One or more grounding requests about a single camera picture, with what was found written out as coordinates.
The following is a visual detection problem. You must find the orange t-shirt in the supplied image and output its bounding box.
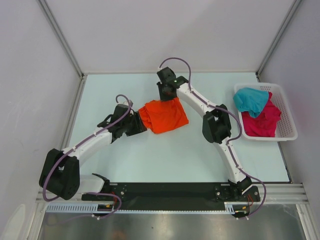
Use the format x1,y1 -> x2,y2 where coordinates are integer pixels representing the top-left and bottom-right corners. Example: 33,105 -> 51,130
138,97 -> 189,134

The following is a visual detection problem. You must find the teal t-shirt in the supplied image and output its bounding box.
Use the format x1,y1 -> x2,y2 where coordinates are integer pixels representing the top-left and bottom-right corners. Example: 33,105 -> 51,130
233,87 -> 269,118

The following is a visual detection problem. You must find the white plastic basket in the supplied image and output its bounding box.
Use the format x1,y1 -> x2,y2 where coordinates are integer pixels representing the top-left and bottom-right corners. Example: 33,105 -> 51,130
234,82 -> 298,142

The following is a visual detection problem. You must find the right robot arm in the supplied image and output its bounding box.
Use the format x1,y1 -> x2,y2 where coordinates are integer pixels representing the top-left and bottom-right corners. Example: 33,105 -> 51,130
157,67 -> 253,201

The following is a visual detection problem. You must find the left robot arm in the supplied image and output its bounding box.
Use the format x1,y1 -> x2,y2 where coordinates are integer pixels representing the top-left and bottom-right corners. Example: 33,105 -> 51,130
39,104 -> 147,202

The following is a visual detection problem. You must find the magenta t-shirt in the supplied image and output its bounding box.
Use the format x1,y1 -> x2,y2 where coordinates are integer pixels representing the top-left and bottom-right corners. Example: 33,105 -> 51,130
241,92 -> 282,138

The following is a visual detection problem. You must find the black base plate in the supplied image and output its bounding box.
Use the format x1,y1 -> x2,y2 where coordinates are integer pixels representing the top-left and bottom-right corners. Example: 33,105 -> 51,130
81,181 -> 261,211

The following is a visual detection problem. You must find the white slotted cable duct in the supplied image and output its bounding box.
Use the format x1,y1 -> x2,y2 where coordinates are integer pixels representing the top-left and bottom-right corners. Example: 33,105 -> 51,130
45,203 -> 249,215

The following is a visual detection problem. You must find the left rear frame post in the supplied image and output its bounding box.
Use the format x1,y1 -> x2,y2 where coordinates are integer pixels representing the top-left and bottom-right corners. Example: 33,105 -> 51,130
36,0 -> 84,79

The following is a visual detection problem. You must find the frame post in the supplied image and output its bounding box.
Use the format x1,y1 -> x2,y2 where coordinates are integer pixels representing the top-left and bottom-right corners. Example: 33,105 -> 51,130
255,0 -> 304,80
36,0 -> 84,79

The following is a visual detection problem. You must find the right rear frame post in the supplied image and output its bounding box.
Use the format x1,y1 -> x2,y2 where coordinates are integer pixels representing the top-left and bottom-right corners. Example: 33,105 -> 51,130
255,0 -> 304,80

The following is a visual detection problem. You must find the aluminium frame rail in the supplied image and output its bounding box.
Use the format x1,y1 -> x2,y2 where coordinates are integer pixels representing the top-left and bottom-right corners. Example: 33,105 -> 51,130
35,183 -> 309,205

